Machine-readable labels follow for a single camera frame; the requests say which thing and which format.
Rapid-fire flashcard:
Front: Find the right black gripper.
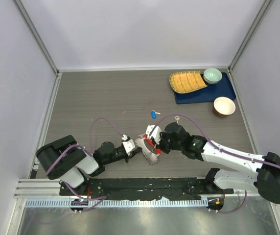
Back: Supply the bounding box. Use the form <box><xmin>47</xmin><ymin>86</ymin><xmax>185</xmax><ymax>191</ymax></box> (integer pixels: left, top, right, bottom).
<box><xmin>152</xmin><ymin>131</ymin><xmax>183</xmax><ymax>154</ymax></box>

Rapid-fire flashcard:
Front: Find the blue tagged key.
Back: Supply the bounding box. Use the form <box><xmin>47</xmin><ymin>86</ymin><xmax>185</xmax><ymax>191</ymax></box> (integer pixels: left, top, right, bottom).
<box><xmin>151</xmin><ymin>110</ymin><xmax>161</xmax><ymax>119</ymax></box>

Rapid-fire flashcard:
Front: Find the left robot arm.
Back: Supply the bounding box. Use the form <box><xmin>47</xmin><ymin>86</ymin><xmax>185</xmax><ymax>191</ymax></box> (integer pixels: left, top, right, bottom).
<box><xmin>36</xmin><ymin>135</ymin><xmax>141</xmax><ymax>195</ymax></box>

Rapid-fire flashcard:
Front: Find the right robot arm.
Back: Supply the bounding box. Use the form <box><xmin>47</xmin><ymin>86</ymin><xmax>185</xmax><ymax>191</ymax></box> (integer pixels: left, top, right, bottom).
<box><xmin>153</xmin><ymin>122</ymin><xmax>280</xmax><ymax>204</ymax></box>

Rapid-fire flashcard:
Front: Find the yellow woven bamboo plate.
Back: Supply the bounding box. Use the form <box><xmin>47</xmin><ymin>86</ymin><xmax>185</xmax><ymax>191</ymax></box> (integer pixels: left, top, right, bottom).
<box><xmin>169</xmin><ymin>71</ymin><xmax>207</xmax><ymax>94</ymax></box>

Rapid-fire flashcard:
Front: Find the brown white bowl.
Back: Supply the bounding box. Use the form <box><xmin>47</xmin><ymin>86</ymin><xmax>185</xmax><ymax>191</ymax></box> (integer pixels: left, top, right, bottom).
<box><xmin>213</xmin><ymin>96</ymin><xmax>236</xmax><ymax>117</ymax></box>

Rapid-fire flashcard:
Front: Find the dark blue tray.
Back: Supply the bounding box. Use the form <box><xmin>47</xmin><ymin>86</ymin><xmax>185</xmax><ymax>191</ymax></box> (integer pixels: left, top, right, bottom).
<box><xmin>174</xmin><ymin>72</ymin><xmax>236</xmax><ymax>105</ymax></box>

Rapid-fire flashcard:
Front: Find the light green bowl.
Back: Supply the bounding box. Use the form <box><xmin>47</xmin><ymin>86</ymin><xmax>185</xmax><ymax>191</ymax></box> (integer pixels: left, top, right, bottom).
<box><xmin>203</xmin><ymin>68</ymin><xmax>222</xmax><ymax>84</ymax></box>

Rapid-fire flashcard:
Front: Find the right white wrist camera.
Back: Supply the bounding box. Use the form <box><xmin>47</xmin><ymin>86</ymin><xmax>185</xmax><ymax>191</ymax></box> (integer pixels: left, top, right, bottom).
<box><xmin>145</xmin><ymin>125</ymin><xmax>162</xmax><ymax>145</ymax></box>

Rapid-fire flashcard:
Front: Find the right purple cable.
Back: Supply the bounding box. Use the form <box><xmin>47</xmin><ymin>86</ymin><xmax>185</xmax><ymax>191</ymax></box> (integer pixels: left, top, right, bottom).
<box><xmin>149</xmin><ymin>114</ymin><xmax>280</xmax><ymax>213</ymax></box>

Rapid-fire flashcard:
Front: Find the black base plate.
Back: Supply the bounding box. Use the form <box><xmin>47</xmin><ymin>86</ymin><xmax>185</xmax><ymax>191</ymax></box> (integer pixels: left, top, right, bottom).
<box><xmin>73</xmin><ymin>177</ymin><xmax>234</xmax><ymax>201</ymax></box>

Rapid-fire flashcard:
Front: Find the white slotted cable duct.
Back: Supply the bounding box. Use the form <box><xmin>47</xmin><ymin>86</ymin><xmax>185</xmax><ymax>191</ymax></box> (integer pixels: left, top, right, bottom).
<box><xmin>25</xmin><ymin>197</ymin><xmax>208</xmax><ymax>209</ymax></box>

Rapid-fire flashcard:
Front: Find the right aluminium frame post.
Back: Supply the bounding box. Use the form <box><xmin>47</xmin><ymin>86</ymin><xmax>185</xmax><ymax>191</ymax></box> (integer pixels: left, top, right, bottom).
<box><xmin>228</xmin><ymin>0</ymin><xmax>274</xmax><ymax>72</ymax></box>

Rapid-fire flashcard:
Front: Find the aluminium frame post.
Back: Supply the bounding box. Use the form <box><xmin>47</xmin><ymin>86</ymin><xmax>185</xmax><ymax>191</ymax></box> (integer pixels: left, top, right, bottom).
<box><xmin>12</xmin><ymin>0</ymin><xmax>59</xmax><ymax>76</ymax></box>
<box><xmin>228</xmin><ymin>0</ymin><xmax>274</xmax><ymax>72</ymax></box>

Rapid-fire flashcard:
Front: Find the left aluminium frame post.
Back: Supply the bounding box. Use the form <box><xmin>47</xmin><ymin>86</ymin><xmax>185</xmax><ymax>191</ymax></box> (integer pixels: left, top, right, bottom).
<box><xmin>12</xmin><ymin>0</ymin><xmax>59</xmax><ymax>76</ymax></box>

